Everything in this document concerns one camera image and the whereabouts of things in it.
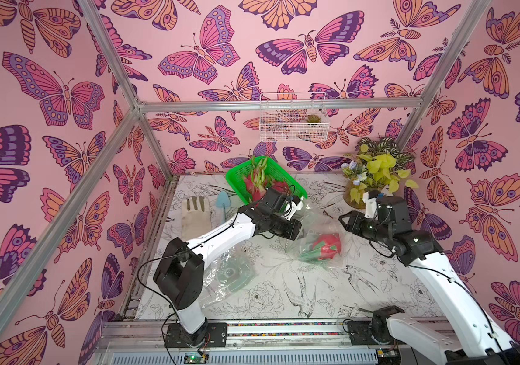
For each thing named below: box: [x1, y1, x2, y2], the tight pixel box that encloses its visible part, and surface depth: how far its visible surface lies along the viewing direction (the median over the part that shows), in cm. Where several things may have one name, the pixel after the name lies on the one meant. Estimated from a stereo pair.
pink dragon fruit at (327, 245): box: [298, 232, 343, 263], surface depth 87 cm
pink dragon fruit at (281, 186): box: [272, 180, 289, 194], surface depth 108 cm
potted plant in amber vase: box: [341, 136, 419, 210], surface depth 96 cm
